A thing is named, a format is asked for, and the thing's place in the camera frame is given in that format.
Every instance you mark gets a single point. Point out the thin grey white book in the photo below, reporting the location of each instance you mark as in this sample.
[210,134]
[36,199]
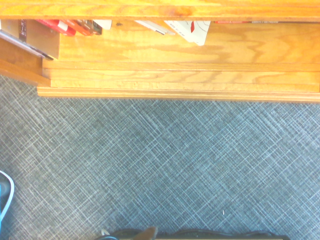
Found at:
[155,27]

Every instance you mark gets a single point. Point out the white book red marks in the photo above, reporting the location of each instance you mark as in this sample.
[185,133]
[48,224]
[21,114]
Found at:
[197,32]

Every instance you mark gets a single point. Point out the small white book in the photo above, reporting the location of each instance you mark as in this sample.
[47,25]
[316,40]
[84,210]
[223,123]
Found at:
[105,23]

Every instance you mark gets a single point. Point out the dark orange spine book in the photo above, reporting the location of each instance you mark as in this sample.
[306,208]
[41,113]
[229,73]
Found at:
[85,27]

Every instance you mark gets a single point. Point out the flat dark green book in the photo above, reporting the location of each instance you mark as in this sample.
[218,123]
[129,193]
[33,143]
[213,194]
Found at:
[245,22]

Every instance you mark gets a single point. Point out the large brown grey book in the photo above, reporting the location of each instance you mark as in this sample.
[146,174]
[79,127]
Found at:
[40,37]

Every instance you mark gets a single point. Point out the wooden bookshelf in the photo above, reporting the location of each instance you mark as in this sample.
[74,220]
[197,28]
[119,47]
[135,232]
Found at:
[175,50]

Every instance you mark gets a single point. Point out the rustic brown wooden table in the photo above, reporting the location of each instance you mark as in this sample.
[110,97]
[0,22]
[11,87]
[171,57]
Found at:
[147,233]

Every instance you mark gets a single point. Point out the blue cloth covered furniture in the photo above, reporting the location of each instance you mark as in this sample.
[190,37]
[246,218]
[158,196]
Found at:
[3,192]

